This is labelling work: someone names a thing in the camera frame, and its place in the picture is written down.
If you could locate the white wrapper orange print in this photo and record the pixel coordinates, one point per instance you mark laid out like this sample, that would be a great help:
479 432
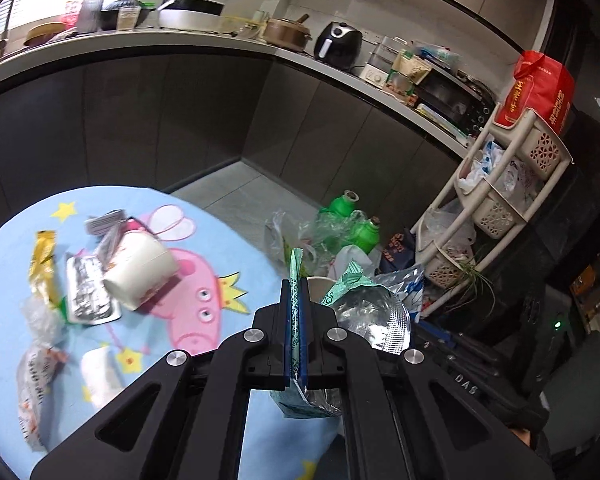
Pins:
35 395

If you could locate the teal snack packet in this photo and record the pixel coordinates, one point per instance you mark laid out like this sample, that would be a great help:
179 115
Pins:
296 265

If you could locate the green spider plant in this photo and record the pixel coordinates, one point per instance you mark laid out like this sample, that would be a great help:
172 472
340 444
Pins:
475 275

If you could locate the white kitchen countertop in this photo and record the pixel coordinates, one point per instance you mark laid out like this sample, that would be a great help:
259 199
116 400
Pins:
130 40

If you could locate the clear cup beige contents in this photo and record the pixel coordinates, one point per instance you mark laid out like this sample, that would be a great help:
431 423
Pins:
127 19

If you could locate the white steamer appliance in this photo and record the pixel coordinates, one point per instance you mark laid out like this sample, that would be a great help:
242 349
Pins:
377 67

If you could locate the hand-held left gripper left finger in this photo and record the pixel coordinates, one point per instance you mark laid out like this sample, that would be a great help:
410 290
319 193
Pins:
286 332

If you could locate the brown bowl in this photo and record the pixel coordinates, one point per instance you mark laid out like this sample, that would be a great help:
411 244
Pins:
45 32

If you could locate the black air fryer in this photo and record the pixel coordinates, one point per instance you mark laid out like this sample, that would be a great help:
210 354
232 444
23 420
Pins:
337 45

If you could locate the brown lidded pot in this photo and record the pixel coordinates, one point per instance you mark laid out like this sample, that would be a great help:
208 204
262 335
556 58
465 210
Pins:
285 32

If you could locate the dark blue orange bag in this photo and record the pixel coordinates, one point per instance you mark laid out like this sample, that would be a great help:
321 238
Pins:
397 250

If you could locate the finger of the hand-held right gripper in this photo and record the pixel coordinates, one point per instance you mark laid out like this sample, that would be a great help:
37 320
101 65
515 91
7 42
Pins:
442 337

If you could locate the clear bag of green beans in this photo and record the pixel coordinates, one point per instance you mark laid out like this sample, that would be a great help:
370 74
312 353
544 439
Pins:
286 240

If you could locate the silver foil bag green print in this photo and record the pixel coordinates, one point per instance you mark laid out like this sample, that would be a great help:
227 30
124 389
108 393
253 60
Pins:
375 315

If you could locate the small white packet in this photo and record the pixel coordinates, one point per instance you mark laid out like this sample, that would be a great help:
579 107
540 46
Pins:
99 372

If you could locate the pink bottle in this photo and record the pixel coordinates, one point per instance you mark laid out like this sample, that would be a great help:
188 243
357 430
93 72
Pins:
71 10

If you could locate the silver blister pack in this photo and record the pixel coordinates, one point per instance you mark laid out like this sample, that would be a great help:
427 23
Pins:
87 290

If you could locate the printed leaflet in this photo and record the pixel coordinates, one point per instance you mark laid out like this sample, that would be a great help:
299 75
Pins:
102 222

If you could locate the red gift bag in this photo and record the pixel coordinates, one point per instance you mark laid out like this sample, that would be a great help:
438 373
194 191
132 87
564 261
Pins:
540 90

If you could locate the glass jar red lid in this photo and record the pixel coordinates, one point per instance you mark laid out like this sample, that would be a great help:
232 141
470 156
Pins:
92 7

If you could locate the white round cooker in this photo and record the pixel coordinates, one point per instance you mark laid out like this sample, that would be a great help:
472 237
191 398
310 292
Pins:
192 7

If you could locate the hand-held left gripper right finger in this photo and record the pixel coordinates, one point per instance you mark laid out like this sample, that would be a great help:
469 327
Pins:
304 332

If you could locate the green plastic bottle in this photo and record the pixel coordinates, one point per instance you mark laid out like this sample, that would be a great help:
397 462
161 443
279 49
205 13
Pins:
344 207
367 234

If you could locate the cartoon pig printed tablecloth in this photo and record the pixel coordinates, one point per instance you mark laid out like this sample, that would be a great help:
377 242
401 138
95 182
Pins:
200 240

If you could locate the yellow packet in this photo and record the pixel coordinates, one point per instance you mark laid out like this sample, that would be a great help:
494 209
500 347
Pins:
42 265

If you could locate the black countertop oven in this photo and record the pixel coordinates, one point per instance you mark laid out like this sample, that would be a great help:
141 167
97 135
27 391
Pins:
452 100

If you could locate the grey kitchen cabinets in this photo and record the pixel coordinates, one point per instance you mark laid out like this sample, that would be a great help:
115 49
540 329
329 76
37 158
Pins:
130 120

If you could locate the crumpled white plastic bag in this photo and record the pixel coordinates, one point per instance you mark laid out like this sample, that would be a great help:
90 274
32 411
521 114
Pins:
485 167

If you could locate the clear plastic wrapper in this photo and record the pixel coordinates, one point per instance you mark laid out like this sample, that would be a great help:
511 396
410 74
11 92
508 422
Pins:
41 317

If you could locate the white paper cup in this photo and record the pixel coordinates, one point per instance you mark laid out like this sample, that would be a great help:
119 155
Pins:
140 265

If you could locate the grey crumpled wrapper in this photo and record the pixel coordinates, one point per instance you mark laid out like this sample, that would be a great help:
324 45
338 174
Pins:
109 246

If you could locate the cream plastic storage rack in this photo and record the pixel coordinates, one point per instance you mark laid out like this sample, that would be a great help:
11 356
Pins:
545 147

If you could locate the blue silver foil bag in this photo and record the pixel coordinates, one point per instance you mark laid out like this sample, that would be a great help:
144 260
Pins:
402 282

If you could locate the person's right hand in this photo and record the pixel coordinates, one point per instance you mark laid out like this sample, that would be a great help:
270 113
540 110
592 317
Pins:
523 437

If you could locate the glass container yellow rim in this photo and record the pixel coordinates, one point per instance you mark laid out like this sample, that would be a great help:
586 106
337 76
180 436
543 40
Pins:
240 29

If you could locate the green snack bags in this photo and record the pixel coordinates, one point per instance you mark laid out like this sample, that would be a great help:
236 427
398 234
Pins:
405 72

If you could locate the black cooking pot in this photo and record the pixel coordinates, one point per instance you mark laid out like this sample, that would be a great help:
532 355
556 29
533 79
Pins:
112 12

